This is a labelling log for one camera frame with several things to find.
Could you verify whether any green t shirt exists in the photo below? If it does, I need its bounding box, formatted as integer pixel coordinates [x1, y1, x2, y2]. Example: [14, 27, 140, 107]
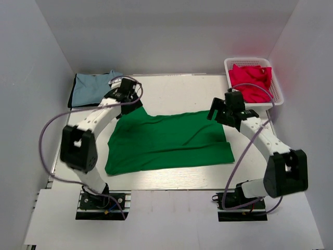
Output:
[105, 107, 235, 176]

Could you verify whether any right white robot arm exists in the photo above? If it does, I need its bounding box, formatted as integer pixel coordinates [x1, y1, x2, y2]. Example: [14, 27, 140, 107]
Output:
[207, 97, 309, 208]

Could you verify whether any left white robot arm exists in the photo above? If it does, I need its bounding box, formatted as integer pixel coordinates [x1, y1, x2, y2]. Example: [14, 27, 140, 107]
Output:
[60, 86, 142, 208]

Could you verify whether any light blue folded t shirt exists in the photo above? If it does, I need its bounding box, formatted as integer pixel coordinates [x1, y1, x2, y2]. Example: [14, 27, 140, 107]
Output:
[68, 70, 123, 108]

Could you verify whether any red t shirt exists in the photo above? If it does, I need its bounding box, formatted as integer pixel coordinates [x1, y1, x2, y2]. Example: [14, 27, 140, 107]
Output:
[228, 65, 273, 103]

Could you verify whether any white plastic basket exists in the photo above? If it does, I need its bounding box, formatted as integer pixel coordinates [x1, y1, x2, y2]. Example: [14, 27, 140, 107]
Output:
[224, 57, 284, 110]

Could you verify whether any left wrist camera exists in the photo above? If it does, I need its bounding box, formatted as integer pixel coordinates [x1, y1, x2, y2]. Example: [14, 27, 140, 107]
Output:
[118, 78, 137, 96]

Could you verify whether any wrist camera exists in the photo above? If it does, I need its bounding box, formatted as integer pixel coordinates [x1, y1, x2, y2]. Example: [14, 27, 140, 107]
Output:
[225, 91, 245, 112]
[118, 78, 137, 96]

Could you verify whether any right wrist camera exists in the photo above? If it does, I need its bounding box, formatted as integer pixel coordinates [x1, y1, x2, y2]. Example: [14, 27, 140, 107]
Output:
[225, 91, 245, 112]

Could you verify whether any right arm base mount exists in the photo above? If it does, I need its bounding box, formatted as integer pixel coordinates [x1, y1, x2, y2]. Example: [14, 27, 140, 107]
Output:
[212, 187, 267, 222]

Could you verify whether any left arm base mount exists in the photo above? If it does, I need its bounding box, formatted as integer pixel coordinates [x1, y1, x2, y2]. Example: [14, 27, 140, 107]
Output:
[75, 191, 131, 221]

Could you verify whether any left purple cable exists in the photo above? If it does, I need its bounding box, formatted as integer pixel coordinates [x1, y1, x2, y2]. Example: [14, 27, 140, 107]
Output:
[38, 75, 144, 219]

